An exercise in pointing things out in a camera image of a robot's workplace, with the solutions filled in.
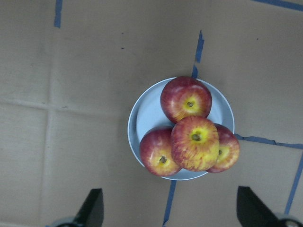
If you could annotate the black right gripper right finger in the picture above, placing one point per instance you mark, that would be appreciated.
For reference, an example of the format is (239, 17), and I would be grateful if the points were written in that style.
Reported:
(252, 212)

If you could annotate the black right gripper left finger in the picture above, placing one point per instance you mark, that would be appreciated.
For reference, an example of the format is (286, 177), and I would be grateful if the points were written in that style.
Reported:
(91, 213)

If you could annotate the red yellow apple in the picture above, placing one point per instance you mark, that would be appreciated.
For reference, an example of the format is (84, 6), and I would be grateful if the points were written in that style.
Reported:
(195, 143)

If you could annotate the red apple on plate side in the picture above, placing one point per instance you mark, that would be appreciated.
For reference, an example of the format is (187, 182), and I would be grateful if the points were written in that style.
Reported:
(229, 150)

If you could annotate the red apple on plate near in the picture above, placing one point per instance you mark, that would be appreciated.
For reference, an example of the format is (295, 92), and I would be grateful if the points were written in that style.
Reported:
(155, 152)

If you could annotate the light blue plate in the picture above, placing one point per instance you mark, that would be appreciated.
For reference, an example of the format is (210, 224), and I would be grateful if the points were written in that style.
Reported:
(147, 114)

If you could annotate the red apple on plate far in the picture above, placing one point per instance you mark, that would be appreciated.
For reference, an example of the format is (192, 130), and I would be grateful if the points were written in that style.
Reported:
(183, 97)

